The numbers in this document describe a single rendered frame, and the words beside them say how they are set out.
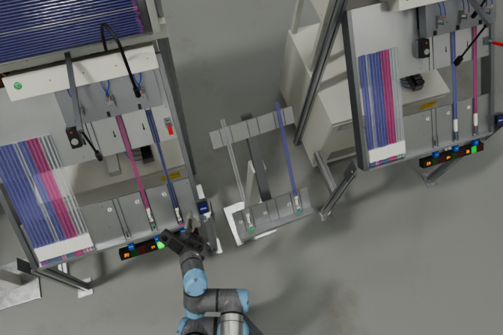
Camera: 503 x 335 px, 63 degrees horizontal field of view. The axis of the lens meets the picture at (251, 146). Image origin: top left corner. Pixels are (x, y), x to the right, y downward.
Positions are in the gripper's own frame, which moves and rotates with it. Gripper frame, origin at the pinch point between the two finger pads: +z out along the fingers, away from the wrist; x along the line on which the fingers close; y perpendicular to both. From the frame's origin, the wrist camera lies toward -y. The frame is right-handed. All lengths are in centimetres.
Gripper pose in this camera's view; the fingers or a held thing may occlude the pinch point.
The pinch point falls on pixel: (178, 224)
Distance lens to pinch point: 165.9
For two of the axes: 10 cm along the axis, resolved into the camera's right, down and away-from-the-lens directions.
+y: 7.8, 4.5, 4.3
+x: 5.6, -8.1, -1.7
